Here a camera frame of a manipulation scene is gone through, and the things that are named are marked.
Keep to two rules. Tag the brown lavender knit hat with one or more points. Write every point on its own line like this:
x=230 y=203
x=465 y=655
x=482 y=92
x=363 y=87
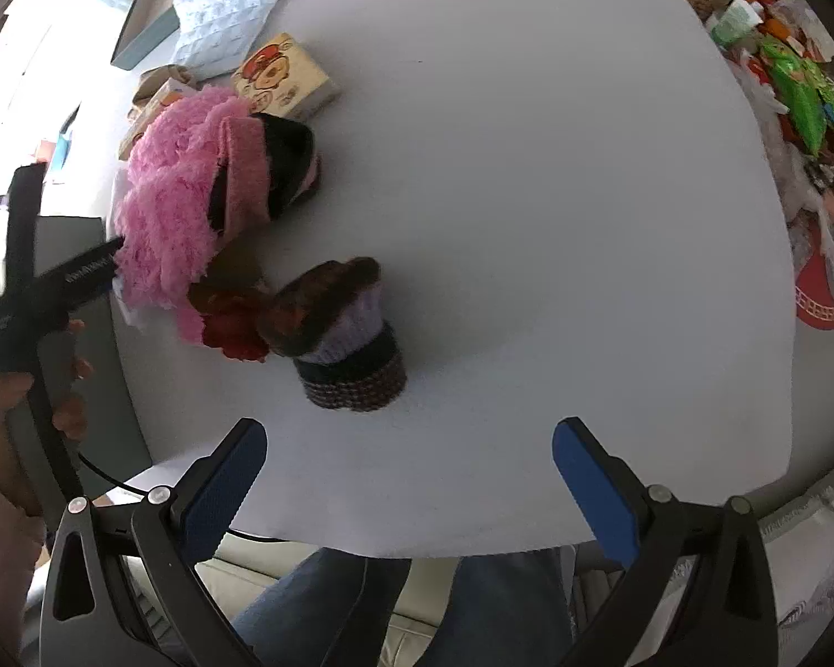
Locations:
x=340 y=333

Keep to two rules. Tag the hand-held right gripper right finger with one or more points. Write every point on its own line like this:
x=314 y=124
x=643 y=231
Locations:
x=594 y=493

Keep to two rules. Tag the person's left hand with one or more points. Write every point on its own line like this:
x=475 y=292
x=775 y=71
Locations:
x=69 y=396

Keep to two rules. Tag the pink fluffy yarn bundle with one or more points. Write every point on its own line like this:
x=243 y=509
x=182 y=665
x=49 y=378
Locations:
x=167 y=222

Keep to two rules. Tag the person's left forearm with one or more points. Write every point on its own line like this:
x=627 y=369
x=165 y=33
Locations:
x=0 y=542

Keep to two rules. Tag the light blue bubble blanket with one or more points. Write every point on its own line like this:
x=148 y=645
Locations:
x=229 y=7

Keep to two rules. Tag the small cream printed box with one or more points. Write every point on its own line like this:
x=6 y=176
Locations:
x=146 y=121

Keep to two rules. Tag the pink knit hat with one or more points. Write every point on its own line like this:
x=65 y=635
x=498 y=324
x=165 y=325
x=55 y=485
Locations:
x=260 y=167

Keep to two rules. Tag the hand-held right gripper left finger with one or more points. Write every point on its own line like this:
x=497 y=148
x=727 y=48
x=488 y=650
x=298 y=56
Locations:
x=226 y=486

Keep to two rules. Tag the pile of snack packets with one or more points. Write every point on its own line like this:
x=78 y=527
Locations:
x=785 y=69

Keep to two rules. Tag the red printed bag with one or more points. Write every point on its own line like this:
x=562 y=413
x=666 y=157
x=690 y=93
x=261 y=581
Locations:
x=828 y=292

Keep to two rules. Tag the cartoon print tissue box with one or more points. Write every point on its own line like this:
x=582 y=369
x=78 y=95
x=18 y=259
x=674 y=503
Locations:
x=285 y=80

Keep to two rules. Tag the person's legs in jeans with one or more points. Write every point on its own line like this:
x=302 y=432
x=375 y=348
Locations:
x=403 y=604

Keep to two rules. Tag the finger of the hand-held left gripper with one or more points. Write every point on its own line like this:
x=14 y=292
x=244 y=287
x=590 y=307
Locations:
x=113 y=253

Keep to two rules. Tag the red knit flower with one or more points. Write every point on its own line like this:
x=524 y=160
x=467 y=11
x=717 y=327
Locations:
x=233 y=333

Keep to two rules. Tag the beige sofa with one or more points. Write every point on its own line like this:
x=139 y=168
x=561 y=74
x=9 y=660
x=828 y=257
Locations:
x=806 y=549

